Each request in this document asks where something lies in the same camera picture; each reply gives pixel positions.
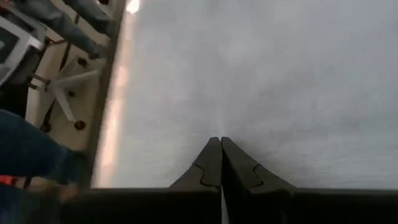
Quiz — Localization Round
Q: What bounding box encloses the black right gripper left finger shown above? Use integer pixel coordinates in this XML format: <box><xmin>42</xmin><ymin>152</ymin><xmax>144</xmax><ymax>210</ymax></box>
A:
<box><xmin>60</xmin><ymin>136</ymin><xmax>223</xmax><ymax>224</ymax></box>

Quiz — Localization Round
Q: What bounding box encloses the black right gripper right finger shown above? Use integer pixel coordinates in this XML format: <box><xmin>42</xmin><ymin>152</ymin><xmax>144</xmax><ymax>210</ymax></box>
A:
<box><xmin>220</xmin><ymin>136</ymin><xmax>398</xmax><ymax>224</ymax></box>

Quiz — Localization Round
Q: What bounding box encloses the white office chair base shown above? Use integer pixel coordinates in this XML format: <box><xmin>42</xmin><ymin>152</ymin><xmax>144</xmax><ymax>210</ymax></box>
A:
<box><xmin>28</xmin><ymin>68</ymin><xmax>104</xmax><ymax>131</ymax></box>

